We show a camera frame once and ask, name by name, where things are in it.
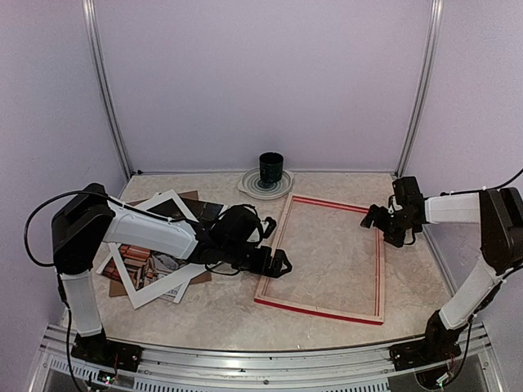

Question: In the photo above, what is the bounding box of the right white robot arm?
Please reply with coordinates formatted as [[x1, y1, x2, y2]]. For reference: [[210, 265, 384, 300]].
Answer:
[[360, 176, 522, 368]]

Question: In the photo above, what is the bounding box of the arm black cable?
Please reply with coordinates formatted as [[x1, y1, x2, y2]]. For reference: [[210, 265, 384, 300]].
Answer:
[[387, 167, 523, 387], [23, 190, 262, 392]]

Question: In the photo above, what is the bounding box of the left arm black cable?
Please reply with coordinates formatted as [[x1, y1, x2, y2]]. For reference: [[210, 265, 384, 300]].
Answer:
[[23, 190, 262, 392]]

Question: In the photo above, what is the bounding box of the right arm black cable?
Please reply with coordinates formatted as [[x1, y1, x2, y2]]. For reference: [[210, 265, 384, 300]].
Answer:
[[387, 167, 523, 387]]

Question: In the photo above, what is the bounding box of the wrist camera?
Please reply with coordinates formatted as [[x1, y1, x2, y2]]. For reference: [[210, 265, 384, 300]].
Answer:
[[248, 216, 277, 243], [359, 203, 389, 229]]

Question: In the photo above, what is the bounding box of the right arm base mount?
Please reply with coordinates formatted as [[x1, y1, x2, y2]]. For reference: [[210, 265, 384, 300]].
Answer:
[[389, 310, 467, 390]]

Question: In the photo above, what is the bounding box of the white striped ceramic plate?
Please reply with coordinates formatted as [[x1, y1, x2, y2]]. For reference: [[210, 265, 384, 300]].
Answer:
[[237, 168, 294, 201]]

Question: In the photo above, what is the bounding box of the aluminium front rail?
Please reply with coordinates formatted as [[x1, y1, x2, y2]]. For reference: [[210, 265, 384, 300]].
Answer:
[[36, 322, 503, 392]]

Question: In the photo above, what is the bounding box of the left aluminium corner post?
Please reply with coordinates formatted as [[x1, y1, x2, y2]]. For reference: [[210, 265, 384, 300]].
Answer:
[[82, 0, 134, 180]]

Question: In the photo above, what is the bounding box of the brown cardboard backing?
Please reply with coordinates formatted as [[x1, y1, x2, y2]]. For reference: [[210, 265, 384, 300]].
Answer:
[[109, 190, 212, 303]]

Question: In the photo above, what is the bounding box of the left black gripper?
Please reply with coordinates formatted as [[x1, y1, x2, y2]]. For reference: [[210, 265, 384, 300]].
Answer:
[[222, 240, 293, 279]]

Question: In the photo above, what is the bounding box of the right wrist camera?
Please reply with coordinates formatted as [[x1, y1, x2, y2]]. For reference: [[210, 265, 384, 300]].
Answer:
[[359, 203, 389, 229]]

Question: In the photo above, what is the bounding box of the dark green cup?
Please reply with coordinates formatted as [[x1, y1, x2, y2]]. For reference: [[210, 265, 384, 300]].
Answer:
[[259, 152, 284, 185]]

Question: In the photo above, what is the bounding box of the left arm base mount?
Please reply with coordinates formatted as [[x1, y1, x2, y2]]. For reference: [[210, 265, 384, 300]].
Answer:
[[71, 330, 143, 372]]

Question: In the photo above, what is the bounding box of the aluminium corner post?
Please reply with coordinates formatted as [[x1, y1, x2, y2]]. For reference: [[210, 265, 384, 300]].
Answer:
[[395, 0, 445, 177], [82, 0, 134, 180]]

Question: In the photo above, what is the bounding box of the cat photo print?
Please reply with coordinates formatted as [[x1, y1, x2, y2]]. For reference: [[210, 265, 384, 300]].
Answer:
[[95, 197, 229, 295]]

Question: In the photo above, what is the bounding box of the right aluminium corner post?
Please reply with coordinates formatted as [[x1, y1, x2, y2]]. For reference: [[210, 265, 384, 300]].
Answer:
[[395, 0, 445, 177]]

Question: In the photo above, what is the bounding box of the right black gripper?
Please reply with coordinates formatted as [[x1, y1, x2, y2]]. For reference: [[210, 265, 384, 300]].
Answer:
[[361, 204, 418, 247]]

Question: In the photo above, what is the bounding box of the red wooden picture frame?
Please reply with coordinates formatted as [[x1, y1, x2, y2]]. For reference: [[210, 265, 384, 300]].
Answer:
[[254, 194, 385, 326]]

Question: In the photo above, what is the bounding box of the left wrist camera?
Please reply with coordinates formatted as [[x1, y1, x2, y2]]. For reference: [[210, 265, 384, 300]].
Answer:
[[248, 216, 277, 243]]

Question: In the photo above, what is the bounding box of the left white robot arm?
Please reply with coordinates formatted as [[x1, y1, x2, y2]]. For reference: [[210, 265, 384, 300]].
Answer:
[[51, 183, 293, 363]]

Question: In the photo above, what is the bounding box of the white photo mat board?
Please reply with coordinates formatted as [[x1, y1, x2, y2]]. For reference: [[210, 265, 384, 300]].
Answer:
[[104, 190, 204, 309]]

